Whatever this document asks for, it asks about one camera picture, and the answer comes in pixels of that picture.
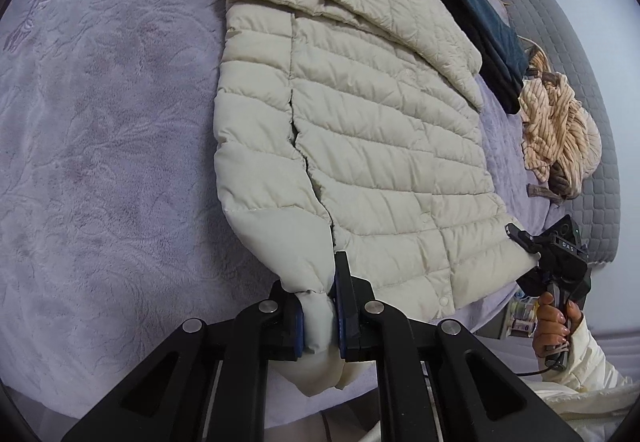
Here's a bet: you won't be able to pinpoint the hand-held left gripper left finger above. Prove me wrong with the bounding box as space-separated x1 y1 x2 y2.
62 279 307 442

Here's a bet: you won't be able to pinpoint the person's right forearm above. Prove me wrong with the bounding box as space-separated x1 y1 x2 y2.
560 322 628 395

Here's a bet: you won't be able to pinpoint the grey bedside cabinet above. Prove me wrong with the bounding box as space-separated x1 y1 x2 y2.
475 299 516 342

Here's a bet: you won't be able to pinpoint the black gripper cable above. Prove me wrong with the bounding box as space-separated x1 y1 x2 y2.
520 352 568 379

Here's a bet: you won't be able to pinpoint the folded black garment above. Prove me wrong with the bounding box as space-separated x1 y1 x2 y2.
419 0 523 115

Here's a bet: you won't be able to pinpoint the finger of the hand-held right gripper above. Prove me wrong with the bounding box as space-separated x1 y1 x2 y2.
516 266 550 296
504 222 544 256

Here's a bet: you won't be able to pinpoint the folded blue jeans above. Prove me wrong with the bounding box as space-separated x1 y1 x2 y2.
432 0 530 83

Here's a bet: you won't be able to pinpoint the person's right hand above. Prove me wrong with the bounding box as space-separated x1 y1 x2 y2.
531 295 583 363

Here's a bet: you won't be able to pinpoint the beige round cushion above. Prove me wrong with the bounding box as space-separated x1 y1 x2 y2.
575 115 603 173

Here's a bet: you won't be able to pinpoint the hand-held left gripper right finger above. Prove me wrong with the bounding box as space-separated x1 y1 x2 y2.
332 251 583 442

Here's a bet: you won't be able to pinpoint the brown fuzzy garment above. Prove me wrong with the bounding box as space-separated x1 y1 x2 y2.
527 42 583 208

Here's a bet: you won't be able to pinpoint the purple plush bed sheet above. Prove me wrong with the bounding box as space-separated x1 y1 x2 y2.
0 0 576 433

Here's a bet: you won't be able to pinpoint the cream puffer jacket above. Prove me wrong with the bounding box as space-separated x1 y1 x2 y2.
212 0 541 398

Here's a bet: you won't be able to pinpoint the grey quilted cushion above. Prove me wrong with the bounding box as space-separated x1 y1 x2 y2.
502 0 621 268

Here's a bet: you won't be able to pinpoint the striped cream garment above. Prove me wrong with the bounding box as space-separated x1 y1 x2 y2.
519 70 601 200

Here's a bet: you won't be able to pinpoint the colourful small containers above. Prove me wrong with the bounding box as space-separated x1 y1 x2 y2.
507 295 538 338

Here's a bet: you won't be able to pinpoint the person's white garment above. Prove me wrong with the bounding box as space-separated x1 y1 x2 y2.
522 379 640 427

